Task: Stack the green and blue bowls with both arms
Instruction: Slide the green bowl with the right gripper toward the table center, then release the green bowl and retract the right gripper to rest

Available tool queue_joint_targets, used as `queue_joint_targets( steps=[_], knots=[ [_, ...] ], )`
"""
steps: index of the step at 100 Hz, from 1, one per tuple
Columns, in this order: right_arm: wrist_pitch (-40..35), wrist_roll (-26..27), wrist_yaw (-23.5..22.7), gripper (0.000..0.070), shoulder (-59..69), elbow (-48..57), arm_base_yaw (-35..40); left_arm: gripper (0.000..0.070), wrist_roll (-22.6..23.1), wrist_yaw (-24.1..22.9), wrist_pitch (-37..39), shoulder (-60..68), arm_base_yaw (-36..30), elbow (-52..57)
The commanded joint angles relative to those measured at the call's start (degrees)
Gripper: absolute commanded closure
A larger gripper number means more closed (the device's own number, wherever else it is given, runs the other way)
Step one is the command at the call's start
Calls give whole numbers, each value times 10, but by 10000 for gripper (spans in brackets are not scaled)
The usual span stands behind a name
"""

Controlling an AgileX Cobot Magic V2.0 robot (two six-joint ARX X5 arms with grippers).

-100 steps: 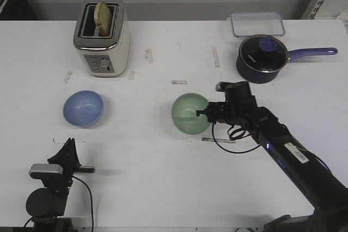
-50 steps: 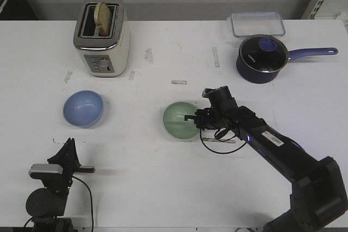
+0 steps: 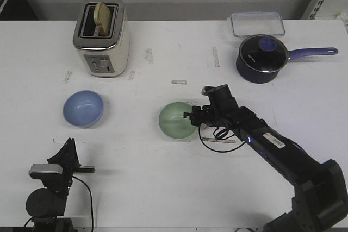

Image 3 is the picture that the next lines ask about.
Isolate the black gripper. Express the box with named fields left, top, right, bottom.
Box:
left=183, top=98, right=238, bottom=129
left=47, top=138, right=95, bottom=188

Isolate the green plastic bowl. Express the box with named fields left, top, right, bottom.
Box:
left=159, top=102, right=197, bottom=140

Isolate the blue plastic bowl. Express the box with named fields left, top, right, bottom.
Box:
left=63, top=90, right=104, bottom=128

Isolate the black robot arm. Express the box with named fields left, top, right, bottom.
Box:
left=74, top=101, right=347, bottom=231
left=26, top=138, right=95, bottom=231

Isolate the dark blue saucepan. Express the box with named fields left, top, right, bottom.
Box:
left=236, top=34, right=338, bottom=84

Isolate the glass saucepan lid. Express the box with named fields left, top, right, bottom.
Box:
left=239, top=34, right=289, bottom=73

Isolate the clear plastic food container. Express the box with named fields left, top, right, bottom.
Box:
left=230, top=11, right=285, bottom=37

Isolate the cream two-slot toaster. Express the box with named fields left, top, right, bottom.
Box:
left=73, top=0, right=131, bottom=78

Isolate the slice of toast bread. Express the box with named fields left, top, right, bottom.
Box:
left=94, top=2, right=112, bottom=36

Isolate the black box at corner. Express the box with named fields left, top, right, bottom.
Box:
left=1, top=0, right=38, bottom=21

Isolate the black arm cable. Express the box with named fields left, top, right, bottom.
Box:
left=71, top=176, right=95, bottom=230
left=198, top=124, right=245, bottom=153

